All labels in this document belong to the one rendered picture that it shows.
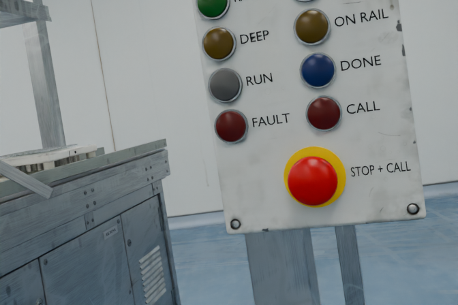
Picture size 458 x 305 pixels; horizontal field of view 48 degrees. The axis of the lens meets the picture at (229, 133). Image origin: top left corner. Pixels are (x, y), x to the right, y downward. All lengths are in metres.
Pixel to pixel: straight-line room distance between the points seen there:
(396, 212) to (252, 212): 0.12
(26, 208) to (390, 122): 0.97
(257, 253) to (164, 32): 3.93
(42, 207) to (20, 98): 3.54
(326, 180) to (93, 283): 1.24
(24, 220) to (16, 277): 0.14
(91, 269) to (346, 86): 1.25
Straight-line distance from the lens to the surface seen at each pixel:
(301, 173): 0.42
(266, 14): 0.45
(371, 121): 0.44
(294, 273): 0.53
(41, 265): 1.39
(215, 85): 0.45
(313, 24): 0.43
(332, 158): 0.44
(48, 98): 1.91
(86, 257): 1.57
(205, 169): 4.35
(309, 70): 0.43
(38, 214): 1.30
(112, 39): 4.52
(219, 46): 0.45
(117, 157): 1.66
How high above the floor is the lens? 0.95
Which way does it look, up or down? 3 degrees down
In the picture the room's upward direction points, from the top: 8 degrees counter-clockwise
